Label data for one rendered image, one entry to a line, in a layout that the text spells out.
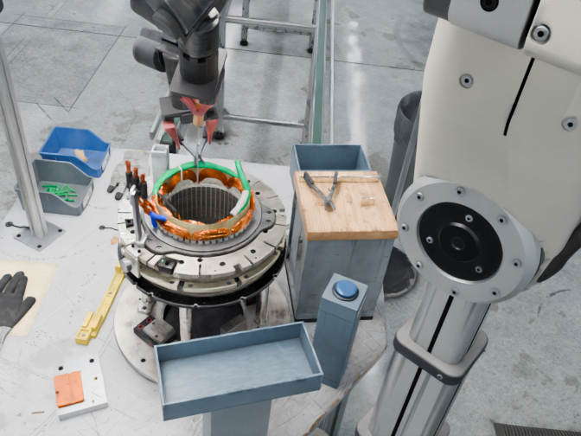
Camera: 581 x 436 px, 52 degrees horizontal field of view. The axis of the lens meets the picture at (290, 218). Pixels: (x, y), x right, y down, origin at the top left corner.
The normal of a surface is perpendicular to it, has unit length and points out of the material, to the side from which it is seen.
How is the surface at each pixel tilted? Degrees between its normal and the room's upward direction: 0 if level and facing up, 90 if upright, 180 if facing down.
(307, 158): 90
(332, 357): 90
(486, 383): 0
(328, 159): 90
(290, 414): 0
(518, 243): 90
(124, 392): 0
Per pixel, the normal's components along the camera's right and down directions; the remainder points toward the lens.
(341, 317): -0.40, 0.58
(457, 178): -0.64, 0.68
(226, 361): 0.10, -0.75
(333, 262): 0.13, 0.66
